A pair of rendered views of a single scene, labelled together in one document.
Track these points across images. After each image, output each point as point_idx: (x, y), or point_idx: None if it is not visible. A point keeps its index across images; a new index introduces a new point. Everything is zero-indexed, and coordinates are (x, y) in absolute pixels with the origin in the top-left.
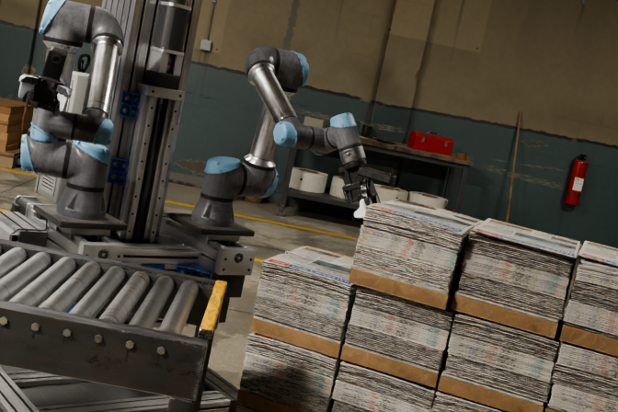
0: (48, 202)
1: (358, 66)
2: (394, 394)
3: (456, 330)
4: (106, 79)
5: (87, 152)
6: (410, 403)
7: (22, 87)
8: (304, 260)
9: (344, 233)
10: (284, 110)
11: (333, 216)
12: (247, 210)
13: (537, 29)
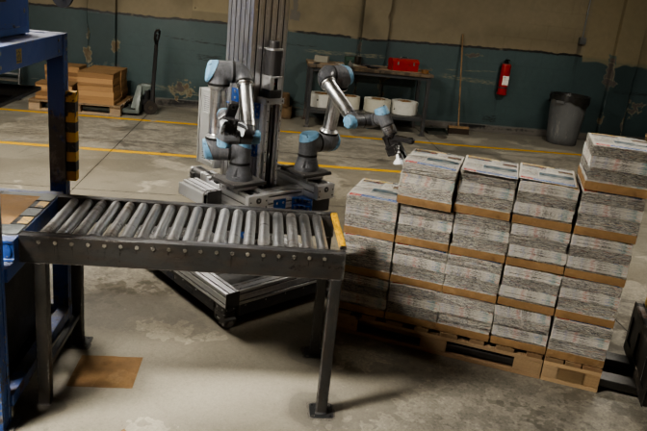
0: (156, 140)
1: (347, 13)
2: (426, 257)
3: (456, 221)
4: (250, 106)
5: (241, 144)
6: (434, 261)
7: (221, 127)
8: (367, 190)
9: (351, 134)
10: (348, 108)
11: (341, 121)
12: (284, 125)
13: None
